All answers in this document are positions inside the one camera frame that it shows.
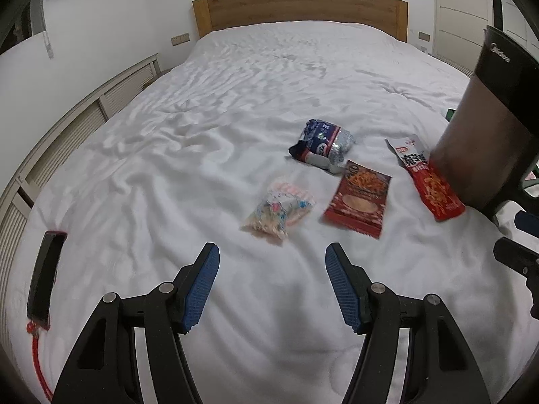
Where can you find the wall socket panel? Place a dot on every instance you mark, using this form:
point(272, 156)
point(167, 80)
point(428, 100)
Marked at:
point(180, 39)
point(424, 36)

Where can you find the clear pastel candy packet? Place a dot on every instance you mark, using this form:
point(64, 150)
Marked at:
point(278, 214)

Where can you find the white wardrobe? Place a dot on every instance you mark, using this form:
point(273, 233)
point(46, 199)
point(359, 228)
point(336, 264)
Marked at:
point(459, 8)

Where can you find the blue and white snack packet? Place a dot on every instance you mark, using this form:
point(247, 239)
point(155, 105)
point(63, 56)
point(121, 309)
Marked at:
point(324, 143)

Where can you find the white slatted radiator cover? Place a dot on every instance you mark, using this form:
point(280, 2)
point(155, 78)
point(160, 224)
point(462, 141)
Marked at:
point(84, 122)

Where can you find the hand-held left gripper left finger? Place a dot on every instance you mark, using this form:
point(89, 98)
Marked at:
point(202, 286)

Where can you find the red chili snack packet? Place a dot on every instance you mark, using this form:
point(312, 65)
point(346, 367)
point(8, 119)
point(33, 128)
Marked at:
point(436, 195)

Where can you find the wooden headboard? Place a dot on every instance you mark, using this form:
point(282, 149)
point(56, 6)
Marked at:
point(294, 12)

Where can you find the black and brown electric kettle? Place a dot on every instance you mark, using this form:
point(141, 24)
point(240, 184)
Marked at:
point(484, 134)

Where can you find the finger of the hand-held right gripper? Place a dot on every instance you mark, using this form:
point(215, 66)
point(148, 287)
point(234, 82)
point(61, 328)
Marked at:
point(529, 221)
point(516, 256)

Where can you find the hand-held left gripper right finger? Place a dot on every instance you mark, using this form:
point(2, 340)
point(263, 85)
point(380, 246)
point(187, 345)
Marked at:
point(343, 286)

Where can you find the dark red snack packet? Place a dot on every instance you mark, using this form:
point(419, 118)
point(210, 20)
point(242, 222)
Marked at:
point(360, 202)

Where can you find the black phone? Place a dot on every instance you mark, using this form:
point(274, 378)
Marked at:
point(44, 277)

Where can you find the white bed quilt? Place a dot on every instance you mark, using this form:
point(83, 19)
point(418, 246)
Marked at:
point(189, 134)

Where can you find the green tray box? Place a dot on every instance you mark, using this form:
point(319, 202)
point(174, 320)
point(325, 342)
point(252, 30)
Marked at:
point(449, 114)

